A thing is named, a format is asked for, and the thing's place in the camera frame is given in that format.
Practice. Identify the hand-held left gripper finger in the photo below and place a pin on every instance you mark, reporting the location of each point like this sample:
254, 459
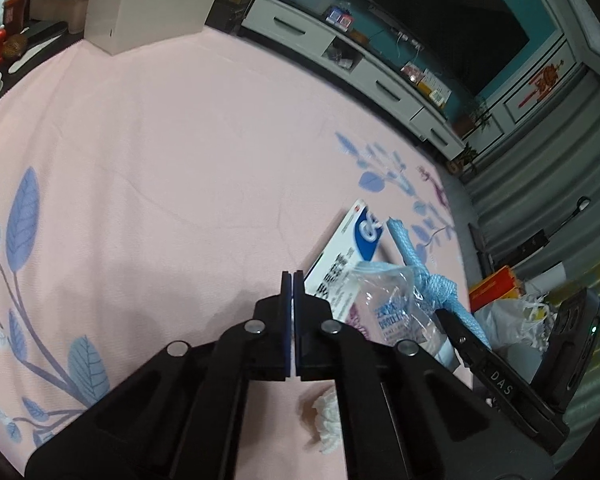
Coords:
298, 320
286, 320

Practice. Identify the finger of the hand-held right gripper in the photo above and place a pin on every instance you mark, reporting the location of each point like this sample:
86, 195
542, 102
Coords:
460, 337

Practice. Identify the white and blue medicine box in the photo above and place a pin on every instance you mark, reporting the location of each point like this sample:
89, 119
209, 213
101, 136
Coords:
365, 230

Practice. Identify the white bag of shredded paper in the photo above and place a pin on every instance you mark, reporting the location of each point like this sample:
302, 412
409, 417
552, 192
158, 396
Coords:
510, 320

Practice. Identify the orange red box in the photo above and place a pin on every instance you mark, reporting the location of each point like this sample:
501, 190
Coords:
495, 285

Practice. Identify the crumpled white tissue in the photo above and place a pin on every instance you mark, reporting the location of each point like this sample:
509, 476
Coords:
327, 420

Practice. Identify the small potted plant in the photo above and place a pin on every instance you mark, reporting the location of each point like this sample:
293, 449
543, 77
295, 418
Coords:
475, 115
462, 160

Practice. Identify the pink floral tablecloth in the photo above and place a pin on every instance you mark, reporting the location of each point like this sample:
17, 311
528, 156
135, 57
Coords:
180, 160

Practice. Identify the white television cabinet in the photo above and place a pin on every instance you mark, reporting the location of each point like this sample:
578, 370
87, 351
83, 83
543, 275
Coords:
380, 85

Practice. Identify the pink snack boxes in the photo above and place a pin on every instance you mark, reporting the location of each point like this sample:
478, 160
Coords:
415, 72

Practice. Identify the small colourful boxes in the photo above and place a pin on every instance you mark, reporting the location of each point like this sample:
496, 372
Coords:
342, 17

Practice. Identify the black television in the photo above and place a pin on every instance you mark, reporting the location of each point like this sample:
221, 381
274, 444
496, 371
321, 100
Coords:
430, 10

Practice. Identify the white wooden box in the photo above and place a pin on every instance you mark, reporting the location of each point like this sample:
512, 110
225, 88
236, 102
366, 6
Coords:
145, 5

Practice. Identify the white flat stick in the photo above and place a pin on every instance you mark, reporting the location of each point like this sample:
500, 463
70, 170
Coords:
30, 55

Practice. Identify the brown round ornament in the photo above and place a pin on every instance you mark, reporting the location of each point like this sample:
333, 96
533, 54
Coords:
12, 47

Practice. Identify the beige plastic container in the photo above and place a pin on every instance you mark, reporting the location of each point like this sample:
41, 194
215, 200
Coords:
62, 2

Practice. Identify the red jar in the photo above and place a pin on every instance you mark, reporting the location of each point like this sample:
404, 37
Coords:
15, 10

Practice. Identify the red wall decoration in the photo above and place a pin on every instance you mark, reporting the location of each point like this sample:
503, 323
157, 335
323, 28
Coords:
545, 80

